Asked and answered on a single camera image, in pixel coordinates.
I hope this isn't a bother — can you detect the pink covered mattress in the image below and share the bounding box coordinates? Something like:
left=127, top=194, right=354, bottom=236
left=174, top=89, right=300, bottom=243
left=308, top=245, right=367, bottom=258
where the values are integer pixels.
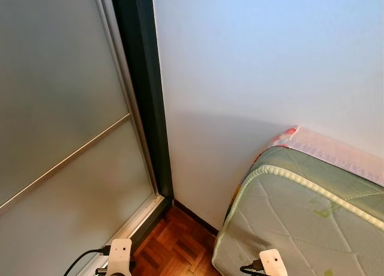
left=273, top=126, right=384, bottom=187

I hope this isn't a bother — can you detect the dark wooden baseboard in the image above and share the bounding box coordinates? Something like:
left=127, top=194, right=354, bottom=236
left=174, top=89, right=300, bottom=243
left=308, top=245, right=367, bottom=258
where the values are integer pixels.
left=173, top=198, right=220, bottom=236

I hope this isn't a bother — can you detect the frosted glass sliding door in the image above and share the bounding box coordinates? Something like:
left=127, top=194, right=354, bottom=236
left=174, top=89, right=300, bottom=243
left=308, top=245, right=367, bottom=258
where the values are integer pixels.
left=0, top=0, right=163, bottom=276

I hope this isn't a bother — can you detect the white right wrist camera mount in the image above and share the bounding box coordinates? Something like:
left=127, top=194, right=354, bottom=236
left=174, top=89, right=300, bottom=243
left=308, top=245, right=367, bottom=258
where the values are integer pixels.
left=259, top=250, right=289, bottom=276

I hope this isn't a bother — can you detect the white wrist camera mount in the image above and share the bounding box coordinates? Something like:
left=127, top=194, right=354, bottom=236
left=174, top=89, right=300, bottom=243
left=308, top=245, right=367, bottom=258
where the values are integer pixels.
left=107, top=239, right=133, bottom=276
left=259, top=250, right=289, bottom=276

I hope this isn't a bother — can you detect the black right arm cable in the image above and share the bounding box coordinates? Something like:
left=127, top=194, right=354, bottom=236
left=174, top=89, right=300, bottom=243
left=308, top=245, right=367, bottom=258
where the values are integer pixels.
left=240, top=259, right=265, bottom=275

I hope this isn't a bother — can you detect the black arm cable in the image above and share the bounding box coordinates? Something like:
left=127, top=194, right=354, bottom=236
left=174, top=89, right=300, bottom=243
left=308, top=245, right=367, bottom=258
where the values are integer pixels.
left=63, top=245, right=113, bottom=276
left=240, top=259, right=265, bottom=275

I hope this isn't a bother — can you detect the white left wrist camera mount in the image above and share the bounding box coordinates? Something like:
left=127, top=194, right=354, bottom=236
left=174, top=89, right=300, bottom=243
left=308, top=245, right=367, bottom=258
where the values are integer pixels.
left=107, top=239, right=133, bottom=276

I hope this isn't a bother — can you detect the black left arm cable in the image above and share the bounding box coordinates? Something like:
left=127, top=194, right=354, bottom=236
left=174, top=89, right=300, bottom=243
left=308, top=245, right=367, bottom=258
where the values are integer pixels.
left=63, top=245, right=113, bottom=276

